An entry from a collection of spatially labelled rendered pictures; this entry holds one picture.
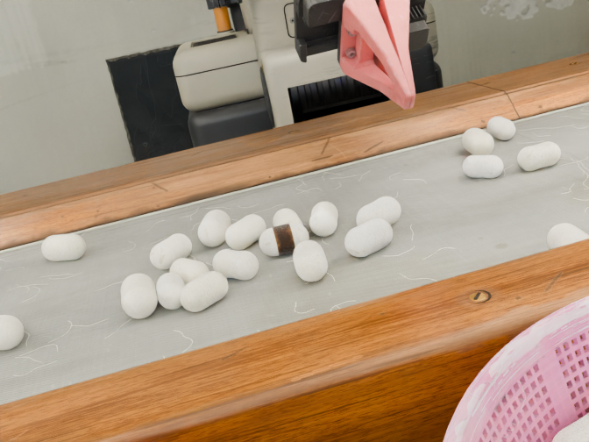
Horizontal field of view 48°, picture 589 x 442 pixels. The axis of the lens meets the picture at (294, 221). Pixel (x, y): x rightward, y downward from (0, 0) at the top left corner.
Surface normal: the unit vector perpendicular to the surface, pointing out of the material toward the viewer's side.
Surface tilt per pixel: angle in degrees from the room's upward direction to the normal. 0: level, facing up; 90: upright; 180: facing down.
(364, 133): 45
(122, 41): 91
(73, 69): 90
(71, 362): 0
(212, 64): 90
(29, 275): 0
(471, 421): 75
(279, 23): 98
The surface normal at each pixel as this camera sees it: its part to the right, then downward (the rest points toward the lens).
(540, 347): 0.50, -0.07
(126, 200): 0.01, -0.43
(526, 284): -0.19, -0.92
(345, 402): 0.21, 0.31
